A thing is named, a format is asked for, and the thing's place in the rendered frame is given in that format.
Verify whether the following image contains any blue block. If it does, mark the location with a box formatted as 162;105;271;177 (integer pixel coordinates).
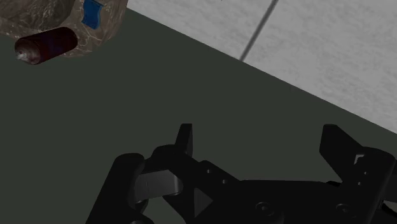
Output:
81;0;105;31

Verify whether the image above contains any dark red cylinder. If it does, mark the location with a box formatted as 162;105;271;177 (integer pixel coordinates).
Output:
14;26;79;66

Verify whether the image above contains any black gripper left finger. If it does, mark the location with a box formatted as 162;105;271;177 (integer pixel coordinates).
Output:
85;123;240;224

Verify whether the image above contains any brown marbled bowl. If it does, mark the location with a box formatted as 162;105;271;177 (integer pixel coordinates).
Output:
0;0;129;59

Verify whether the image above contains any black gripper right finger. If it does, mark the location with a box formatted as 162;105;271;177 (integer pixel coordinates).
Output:
319;123;397;224

